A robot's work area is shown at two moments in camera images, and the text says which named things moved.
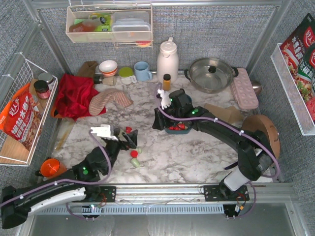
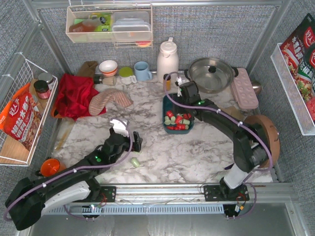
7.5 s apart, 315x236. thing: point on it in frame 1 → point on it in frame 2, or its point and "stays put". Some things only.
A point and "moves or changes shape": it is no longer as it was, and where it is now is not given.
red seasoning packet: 21,119 stays put
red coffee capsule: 134,154 moves or changes shape
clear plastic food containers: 131,25 stays put
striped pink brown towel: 99,101 stays put
